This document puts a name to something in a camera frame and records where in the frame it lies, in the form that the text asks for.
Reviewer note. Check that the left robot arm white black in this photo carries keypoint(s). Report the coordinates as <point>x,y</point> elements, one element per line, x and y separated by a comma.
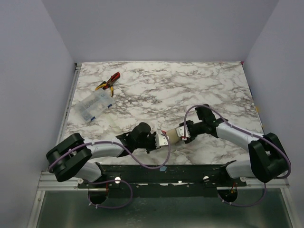
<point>70,158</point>

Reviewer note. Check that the beige zippered umbrella case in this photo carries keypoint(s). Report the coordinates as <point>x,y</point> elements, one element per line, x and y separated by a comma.
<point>172,135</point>

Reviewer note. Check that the clear plastic screw box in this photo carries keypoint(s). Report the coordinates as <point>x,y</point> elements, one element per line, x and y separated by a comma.
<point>94,105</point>

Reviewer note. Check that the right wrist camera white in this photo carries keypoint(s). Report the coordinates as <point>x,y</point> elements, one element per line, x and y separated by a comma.
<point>183,133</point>

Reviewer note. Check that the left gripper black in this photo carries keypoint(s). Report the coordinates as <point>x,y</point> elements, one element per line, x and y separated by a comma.
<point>153,140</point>

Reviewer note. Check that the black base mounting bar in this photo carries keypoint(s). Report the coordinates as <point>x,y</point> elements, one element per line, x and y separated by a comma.
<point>176,181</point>

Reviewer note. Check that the blue tape piece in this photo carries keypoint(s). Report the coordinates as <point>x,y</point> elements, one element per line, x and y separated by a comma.
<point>163,168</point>

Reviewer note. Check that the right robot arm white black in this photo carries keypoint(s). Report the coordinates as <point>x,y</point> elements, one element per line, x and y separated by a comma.
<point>267,158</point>

